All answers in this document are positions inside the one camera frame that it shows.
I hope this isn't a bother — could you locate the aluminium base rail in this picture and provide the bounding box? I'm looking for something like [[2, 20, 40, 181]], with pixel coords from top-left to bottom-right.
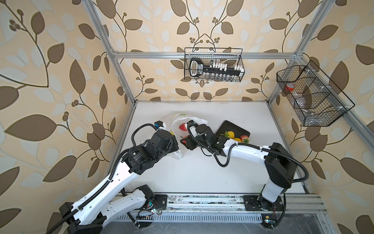
[[111, 193, 328, 223]]

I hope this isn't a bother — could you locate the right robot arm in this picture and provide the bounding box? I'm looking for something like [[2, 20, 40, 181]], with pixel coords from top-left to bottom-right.
[[180, 121, 309, 211]]

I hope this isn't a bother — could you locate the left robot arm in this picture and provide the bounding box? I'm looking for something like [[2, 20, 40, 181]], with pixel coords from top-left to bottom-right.
[[47, 124, 179, 234]]

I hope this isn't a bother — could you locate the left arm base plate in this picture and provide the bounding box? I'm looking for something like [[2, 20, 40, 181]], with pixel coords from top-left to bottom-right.
[[136, 194, 168, 211]]

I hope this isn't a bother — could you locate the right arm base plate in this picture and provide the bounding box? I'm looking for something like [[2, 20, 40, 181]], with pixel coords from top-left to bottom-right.
[[243, 195, 284, 212]]

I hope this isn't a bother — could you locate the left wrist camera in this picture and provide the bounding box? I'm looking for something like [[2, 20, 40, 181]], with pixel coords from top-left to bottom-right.
[[154, 121, 166, 131]]

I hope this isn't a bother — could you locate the red capped plastic bottle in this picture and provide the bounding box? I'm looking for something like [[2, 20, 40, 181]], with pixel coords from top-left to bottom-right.
[[284, 83, 295, 95]]

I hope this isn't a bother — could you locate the yellow fake lemon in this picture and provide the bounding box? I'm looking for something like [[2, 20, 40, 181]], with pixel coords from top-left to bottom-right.
[[225, 131, 235, 139]]

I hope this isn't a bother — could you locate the white plastic bag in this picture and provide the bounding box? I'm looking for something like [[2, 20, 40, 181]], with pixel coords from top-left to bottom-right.
[[163, 113, 208, 160]]

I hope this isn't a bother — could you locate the wire basket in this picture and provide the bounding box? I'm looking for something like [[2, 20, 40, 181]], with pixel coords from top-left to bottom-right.
[[276, 60, 355, 127], [184, 47, 245, 82]]

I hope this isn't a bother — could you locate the back wire basket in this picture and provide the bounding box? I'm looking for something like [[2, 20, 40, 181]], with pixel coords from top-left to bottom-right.
[[184, 47, 245, 82]]

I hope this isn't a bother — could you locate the red fake strawberry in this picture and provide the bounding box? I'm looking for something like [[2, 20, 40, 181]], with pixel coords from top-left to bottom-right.
[[179, 123, 188, 132], [240, 135, 249, 143]]

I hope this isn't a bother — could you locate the right wire basket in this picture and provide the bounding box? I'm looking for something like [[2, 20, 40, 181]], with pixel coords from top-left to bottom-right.
[[276, 60, 355, 127]]

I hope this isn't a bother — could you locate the black square tray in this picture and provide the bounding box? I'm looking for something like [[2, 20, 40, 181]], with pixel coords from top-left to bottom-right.
[[216, 121, 250, 138]]

